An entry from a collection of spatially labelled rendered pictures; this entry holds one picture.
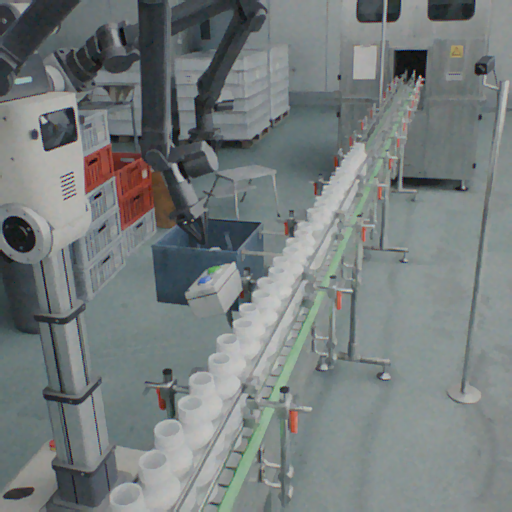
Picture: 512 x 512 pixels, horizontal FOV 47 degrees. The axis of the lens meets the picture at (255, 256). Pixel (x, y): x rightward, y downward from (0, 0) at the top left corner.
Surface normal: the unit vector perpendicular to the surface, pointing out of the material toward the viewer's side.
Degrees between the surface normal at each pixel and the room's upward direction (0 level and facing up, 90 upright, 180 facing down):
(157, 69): 114
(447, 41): 90
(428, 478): 0
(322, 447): 0
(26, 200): 101
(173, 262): 90
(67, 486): 90
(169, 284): 90
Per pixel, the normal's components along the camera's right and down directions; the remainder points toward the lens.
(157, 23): 0.01, 0.76
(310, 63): -0.29, 0.37
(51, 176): 0.96, 0.09
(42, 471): -0.03, -0.92
